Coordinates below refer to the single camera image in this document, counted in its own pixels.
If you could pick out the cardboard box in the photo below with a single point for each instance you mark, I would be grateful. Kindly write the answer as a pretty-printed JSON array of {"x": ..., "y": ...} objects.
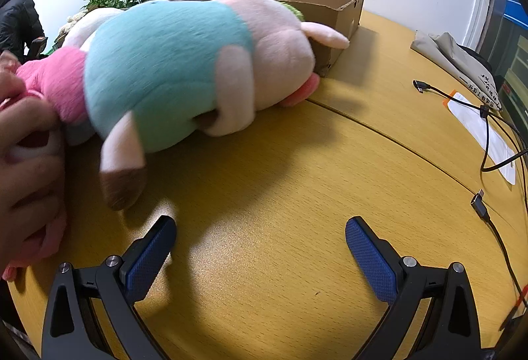
[{"x": 330, "y": 1}]

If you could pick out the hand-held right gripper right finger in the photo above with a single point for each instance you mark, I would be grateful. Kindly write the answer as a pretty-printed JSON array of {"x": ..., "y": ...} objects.
[{"x": 369, "y": 257}]

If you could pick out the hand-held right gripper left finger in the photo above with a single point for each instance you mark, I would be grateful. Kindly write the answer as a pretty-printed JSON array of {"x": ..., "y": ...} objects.
[{"x": 150, "y": 257}]

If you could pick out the person's left hand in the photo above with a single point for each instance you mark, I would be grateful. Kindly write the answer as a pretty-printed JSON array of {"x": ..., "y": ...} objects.
[{"x": 24, "y": 186}]

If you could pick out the black office chair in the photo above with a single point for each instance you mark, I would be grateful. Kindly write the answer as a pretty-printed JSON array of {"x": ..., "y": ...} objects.
[{"x": 39, "y": 45}]

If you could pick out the pig plush toy teal shirt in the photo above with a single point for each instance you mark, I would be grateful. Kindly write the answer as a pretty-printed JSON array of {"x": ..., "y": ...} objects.
[{"x": 165, "y": 67}]

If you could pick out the grey cloth bag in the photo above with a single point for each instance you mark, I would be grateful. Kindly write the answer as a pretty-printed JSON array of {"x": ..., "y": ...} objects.
[{"x": 453, "y": 54}]

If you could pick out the green plush toy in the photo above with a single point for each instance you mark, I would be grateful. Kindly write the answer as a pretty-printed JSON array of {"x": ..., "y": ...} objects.
[{"x": 293, "y": 10}]

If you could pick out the pink plush toy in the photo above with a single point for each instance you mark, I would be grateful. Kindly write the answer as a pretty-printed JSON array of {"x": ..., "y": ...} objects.
[{"x": 57, "y": 83}]

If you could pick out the white plush toy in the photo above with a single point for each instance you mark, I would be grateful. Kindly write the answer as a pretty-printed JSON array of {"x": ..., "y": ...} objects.
[{"x": 90, "y": 24}]

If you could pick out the beige plush toy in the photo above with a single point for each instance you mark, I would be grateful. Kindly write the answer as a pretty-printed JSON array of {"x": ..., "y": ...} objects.
[{"x": 74, "y": 22}]

